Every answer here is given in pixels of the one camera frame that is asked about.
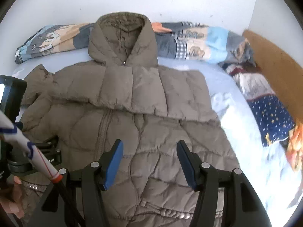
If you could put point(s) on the red striped garment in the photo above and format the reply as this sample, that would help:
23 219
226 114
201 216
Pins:
246 67

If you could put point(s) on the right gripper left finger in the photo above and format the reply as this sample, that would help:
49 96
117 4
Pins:
107 166

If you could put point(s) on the olive quilted hooded jacket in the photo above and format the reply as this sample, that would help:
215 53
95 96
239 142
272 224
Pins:
123 93

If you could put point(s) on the grey white folded cloth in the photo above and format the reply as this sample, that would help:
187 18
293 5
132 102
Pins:
253 85

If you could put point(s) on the patchwork rolled quilt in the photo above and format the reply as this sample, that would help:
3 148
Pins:
181 40

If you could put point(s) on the person left hand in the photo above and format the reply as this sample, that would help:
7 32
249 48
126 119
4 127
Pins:
11 198

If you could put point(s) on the orange plastic bag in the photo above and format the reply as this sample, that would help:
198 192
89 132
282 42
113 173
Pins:
294 149

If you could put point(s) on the wooden headboard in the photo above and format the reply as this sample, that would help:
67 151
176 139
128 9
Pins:
283 73

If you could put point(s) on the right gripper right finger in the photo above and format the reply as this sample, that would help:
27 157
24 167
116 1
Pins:
194 169

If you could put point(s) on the light blue cloud bedsheet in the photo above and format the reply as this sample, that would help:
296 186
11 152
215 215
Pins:
270 174

